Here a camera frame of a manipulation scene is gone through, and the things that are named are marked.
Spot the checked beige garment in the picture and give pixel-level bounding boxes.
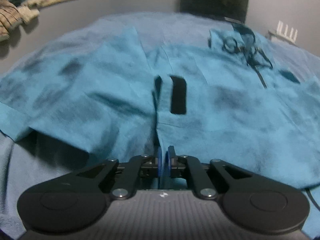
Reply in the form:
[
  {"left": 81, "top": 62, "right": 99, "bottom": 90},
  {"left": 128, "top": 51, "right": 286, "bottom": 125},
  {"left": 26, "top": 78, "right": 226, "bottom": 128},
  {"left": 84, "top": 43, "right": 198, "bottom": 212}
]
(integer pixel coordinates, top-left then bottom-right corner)
[{"left": 0, "top": 0, "right": 22, "bottom": 42}]

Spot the white wifi router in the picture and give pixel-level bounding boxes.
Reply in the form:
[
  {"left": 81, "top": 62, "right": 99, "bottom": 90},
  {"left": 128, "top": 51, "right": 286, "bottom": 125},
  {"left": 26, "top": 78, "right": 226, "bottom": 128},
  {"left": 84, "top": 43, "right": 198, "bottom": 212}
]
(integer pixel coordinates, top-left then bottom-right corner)
[{"left": 266, "top": 21, "right": 298, "bottom": 46}]

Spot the teal zip hooded jacket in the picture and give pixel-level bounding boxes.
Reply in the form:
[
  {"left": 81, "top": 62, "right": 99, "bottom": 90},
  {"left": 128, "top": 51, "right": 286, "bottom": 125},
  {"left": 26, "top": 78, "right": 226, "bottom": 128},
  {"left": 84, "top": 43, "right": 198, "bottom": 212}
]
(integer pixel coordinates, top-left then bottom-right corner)
[{"left": 1, "top": 26, "right": 319, "bottom": 188}]

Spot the cream plush garment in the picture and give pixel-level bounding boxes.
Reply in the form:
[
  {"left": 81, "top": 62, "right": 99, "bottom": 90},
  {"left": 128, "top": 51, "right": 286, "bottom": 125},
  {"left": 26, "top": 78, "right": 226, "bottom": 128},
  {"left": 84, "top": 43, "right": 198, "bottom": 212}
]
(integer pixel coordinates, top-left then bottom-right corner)
[{"left": 17, "top": 0, "right": 45, "bottom": 25}]

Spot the blue fleece bed blanket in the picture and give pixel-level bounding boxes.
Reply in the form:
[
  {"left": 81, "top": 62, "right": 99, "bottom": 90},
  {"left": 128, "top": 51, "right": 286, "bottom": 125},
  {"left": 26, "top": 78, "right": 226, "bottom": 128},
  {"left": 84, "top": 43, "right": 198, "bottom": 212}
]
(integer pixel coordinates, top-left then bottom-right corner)
[{"left": 1, "top": 12, "right": 319, "bottom": 239}]

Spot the wooden window sill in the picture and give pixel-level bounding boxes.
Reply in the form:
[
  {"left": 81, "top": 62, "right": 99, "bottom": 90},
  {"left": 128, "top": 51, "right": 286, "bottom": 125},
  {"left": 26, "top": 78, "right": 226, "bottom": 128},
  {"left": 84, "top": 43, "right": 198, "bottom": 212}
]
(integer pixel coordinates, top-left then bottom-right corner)
[{"left": 37, "top": 0, "right": 74, "bottom": 8}]

